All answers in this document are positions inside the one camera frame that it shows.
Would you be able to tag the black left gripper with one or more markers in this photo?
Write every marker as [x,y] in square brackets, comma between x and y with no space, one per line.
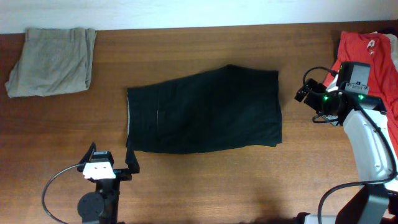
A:
[125,173]

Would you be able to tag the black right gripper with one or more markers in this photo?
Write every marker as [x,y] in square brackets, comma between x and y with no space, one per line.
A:
[311,100]

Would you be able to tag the black shorts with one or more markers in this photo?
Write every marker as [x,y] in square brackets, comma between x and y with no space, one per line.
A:
[226,108]

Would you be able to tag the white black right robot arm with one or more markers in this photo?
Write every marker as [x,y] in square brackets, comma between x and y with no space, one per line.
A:
[364,120]

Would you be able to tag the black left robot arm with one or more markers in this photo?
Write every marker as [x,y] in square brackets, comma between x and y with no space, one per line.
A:
[101,205]

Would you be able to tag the red shirt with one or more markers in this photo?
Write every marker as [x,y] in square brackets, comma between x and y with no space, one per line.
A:
[375,50]

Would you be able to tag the folded khaki shorts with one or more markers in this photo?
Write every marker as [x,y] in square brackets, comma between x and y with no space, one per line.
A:
[53,62]

